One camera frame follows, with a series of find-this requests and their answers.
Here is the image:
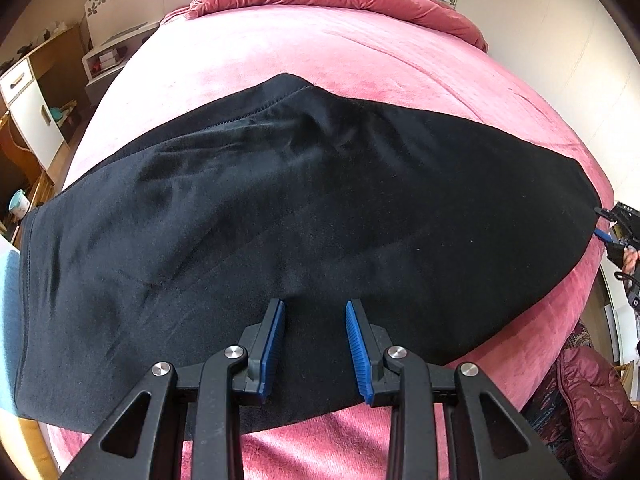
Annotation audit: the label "maroon quilted jacket sleeve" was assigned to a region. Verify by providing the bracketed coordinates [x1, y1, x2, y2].
[556, 347, 639, 479]

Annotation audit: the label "black pants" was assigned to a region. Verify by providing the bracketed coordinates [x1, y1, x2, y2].
[14, 74, 600, 432]

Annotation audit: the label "pink bed blanket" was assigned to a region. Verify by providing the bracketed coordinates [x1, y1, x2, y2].
[38, 6, 613, 479]

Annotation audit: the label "white desk cabinet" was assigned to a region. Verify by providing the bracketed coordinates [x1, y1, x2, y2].
[0, 58, 65, 170]

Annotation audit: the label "grey bedside shelf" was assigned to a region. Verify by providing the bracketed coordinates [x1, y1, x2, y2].
[81, 21, 160, 106]

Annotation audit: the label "blue cloth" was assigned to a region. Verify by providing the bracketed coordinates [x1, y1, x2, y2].
[0, 238, 24, 416]

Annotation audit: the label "teal white pot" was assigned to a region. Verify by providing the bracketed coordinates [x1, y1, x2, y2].
[9, 190, 30, 220]

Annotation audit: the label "wooden desk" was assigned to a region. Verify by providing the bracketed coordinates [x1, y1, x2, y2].
[1, 25, 91, 202]

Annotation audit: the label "person right hand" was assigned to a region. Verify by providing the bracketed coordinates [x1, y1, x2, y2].
[622, 247, 639, 275]

